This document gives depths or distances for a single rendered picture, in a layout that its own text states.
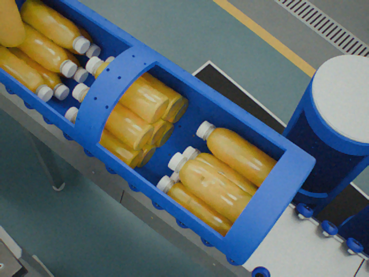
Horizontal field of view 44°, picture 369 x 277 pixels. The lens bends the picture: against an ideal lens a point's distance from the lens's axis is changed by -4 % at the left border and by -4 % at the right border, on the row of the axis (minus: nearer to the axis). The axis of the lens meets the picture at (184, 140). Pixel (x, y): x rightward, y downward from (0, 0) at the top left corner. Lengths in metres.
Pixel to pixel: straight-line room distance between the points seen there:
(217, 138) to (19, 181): 1.41
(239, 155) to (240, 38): 1.70
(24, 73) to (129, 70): 0.32
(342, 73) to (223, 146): 0.46
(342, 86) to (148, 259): 1.19
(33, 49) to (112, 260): 1.14
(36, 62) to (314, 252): 0.87
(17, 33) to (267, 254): 0.80
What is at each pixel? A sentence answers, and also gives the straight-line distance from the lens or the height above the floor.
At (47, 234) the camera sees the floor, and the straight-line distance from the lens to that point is 2.19.
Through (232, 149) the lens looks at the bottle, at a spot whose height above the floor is 1.14.
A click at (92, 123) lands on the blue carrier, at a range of 1.02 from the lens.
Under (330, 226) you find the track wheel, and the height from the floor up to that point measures 0.98.
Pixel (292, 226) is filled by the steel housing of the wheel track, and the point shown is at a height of 0.93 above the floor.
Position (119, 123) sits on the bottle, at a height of 1.14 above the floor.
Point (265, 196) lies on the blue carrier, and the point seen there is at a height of 1.23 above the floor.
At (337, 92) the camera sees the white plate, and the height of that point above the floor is 1.04.
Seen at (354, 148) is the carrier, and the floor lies 1.00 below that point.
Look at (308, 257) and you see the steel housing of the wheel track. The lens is 1.23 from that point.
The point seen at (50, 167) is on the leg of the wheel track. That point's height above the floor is 0.27.
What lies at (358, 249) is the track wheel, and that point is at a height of 0.98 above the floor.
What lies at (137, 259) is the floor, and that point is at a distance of 2.11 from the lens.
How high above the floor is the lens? 2.07
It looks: 63 degrees down
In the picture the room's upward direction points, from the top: 8 degrees clockwise
